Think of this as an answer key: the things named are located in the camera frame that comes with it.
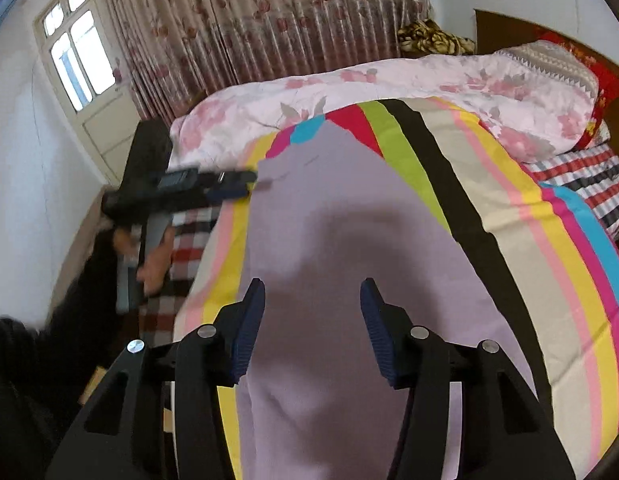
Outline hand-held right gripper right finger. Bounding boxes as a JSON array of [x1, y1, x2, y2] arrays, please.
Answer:
[[360, 277, 575, 480]]

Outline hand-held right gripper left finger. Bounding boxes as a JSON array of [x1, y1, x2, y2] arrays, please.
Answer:
[[44, 277, 266, 480]]

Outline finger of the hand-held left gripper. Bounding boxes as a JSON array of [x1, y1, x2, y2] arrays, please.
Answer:
[[210, 169, 259, 185], [208, 183, 251, 200]]

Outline lilac pants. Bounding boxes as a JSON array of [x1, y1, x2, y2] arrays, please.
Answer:
[[236, 120, 539, 480]]

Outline person's left forearm black sleeve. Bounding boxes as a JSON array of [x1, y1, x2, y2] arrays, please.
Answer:
[[0, 229, 140, 480]]

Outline person's left hand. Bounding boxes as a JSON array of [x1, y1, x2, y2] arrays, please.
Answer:
[[113, 229, 171, 297]]

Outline black furniture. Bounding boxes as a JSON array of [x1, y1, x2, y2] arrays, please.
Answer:
[[118, 120, 175, 196]]

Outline red white plaid blanket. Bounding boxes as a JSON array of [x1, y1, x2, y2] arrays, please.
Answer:
[[138, 204, 226, 343]]

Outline white windowed door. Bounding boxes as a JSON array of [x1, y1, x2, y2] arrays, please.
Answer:
[[33, 0, 141, 187]]

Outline floral pleated curtain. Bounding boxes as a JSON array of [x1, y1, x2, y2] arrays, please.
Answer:
[[96, 0, 436, 127]]

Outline rainbow striped bed sheet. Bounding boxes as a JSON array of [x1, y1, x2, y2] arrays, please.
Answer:
[[174, 97, 619, 480]]

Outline pink floral quilt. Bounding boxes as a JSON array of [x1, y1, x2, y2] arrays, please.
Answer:
[[169, 52, 599, 172]]

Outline brown yellow patterned blanket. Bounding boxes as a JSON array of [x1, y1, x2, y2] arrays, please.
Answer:
[[397, 18, 476, 57]]

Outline red white blue striped cloth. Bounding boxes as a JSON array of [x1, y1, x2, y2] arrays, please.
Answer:
[[521, 141, 619, 237]]

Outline dark wooden headboard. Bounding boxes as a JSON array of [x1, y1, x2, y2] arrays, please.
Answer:
[[474, 8, 619, 137]]

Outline zigzag patterned pillow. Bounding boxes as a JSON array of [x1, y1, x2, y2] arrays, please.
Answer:
[[493, 40, 600, 97]]

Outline red patterned pillow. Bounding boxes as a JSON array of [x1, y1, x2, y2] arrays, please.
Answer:
[[537, 32, 619, 151]]

